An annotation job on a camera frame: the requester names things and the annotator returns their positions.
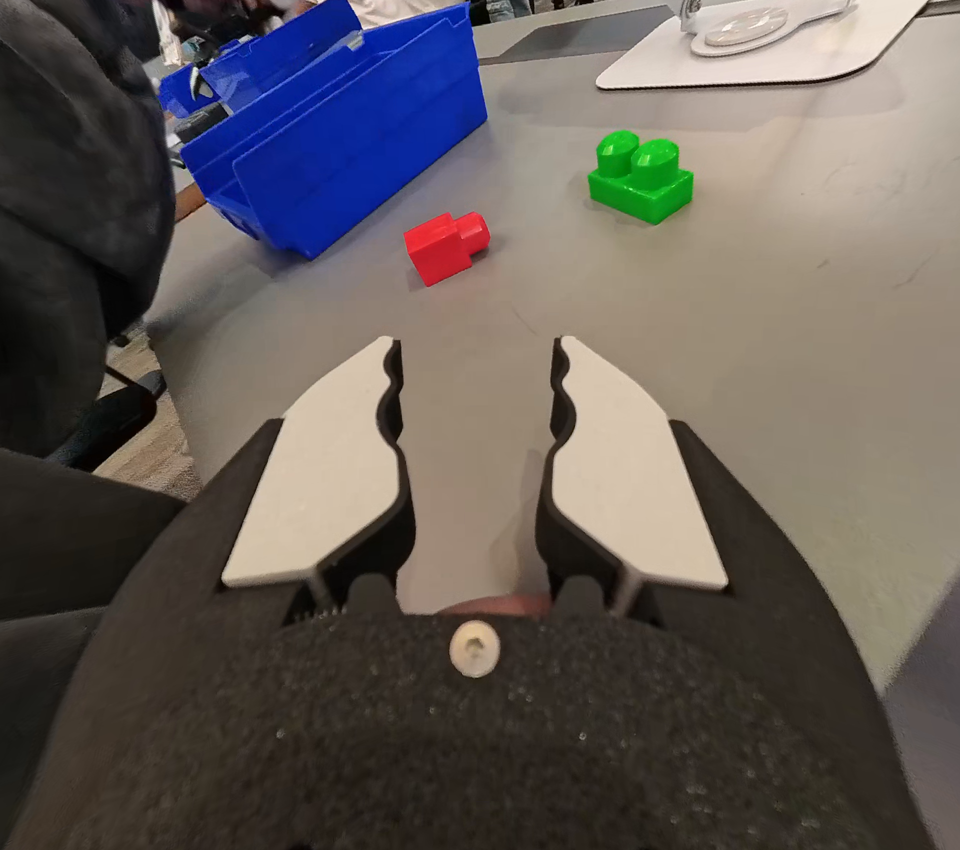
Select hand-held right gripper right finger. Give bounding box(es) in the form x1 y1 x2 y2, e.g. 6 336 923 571
535 336 730 619

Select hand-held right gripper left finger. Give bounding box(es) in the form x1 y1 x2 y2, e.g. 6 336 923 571
221 336 417 615

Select red single-stud toy block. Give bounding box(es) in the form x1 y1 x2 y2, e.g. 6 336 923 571
403 211 493 287

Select green two-stud toy block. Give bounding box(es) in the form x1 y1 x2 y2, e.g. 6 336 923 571
587 130 696 226

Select grey desk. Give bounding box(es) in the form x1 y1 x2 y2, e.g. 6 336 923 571
142 0 960 701

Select person's right hand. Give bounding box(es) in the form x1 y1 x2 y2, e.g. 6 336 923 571
438 593 554 617

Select black office chair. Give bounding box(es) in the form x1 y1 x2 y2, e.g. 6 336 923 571
45 340 169 474

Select person's dark trousers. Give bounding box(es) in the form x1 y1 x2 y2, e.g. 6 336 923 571
0 449 189 850

